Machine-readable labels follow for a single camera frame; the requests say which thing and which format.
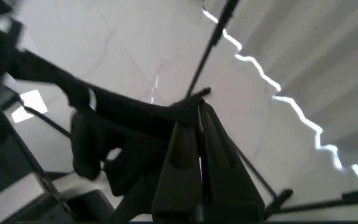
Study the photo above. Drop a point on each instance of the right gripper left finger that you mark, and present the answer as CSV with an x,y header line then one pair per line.
x,y
179,174

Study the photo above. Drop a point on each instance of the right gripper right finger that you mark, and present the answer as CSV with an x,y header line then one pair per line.
x,y
225,180

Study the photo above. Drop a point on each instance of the black short-sleeved shirt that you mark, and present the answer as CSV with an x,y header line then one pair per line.
x,y
129,109

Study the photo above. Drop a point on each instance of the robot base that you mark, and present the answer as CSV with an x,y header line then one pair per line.
x,y
11,193

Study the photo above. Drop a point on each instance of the black clothes rack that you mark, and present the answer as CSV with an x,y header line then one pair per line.
x,y
216,31

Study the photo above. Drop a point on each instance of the white curtain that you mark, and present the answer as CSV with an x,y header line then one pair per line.
x,y
322,62

